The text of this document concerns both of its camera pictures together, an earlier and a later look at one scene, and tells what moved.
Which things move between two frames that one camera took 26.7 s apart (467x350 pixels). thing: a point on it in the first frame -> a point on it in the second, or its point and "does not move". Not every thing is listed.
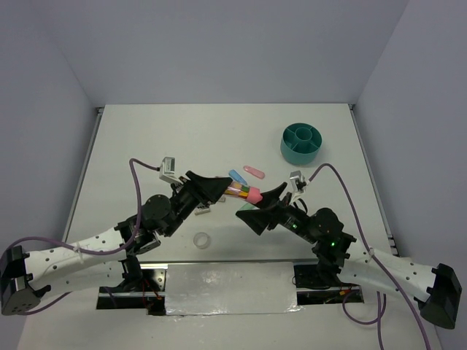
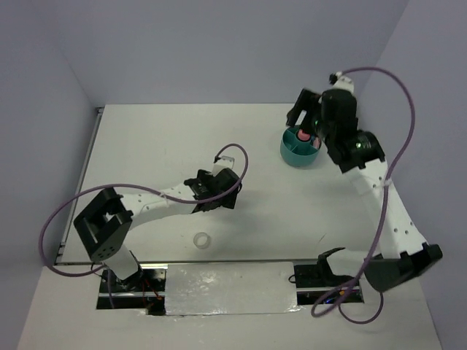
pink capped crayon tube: [252, 194] -> [303, 135]
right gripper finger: [271, 199] -> [308, 106]
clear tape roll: [201, 240] does not move
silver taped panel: [234, 288] does not move
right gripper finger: [258, 219] -> [301, 115]
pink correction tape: [255, 172] -> [317, 143]
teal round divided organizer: [300, 142] does not move
